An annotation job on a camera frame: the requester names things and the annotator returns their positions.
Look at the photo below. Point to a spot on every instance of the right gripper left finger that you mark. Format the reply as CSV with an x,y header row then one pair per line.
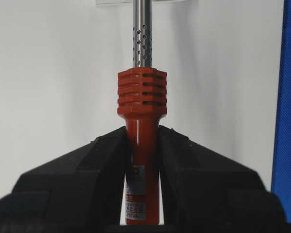
x,y
79,192

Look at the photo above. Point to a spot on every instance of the blue table mat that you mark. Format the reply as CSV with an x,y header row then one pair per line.
x,y
281,174

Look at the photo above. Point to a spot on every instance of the red handled soldering iron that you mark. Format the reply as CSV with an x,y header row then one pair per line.
x,y
142,103

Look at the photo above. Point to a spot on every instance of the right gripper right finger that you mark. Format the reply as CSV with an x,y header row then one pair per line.
x,y
205,192

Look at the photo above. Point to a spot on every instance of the large white base board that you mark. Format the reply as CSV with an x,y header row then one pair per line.
x,y
59,61

